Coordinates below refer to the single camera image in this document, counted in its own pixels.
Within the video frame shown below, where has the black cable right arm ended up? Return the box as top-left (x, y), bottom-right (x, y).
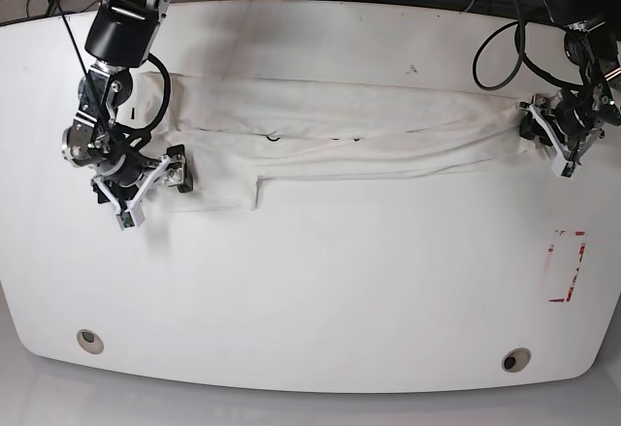
top-left (38, 0), bottom-right (173, 155)

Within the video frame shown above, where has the red tape rectangle marking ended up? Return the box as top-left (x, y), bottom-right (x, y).
top-left (542, 230), bottom-right (586, 303)

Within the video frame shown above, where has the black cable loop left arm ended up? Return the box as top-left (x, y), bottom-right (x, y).
top-left (472, 0), bottom-right (583, 92)

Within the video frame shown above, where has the white T-shirt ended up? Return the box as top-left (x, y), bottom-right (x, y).
top-left (145, 75), bottom-right (551, 212)

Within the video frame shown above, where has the right table cable grommet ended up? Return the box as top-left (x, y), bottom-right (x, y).
top-left (502, 347), bottom-right (532, 374)

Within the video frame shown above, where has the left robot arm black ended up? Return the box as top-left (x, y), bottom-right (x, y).
top-left (519, 0), bottom-right (620, 178)

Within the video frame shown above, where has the left table cable grommet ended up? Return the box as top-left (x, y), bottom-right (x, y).
top-left (77, 329), bottom-right (104, 355)

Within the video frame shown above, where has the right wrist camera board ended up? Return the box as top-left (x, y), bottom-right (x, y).
top-left (116, 210), bottom-right (145, 230)

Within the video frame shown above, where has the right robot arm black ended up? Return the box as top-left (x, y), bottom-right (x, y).
top-left (62, 0), bottom-right (193, 229)

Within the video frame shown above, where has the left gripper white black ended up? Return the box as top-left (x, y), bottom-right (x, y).
top-left (517, 94), bottom-right (605, 175)

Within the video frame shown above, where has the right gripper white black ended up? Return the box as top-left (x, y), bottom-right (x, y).
top-left (91, 145), bottom-right (193, 221)

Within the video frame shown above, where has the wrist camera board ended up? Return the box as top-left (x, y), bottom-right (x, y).
top-left (551, 154), bottom-right (575, 179)
top-left (116, 210), bottom-right (145, 230)

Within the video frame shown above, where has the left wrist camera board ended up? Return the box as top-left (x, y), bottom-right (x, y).
top-left (551, 154), bottom-right (575, 179)

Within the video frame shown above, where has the table cable grommet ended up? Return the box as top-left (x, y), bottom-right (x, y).
top-left (502, 347), bottom-right (532, 374)
top-left (77, 329), bottom-right (104, 355)

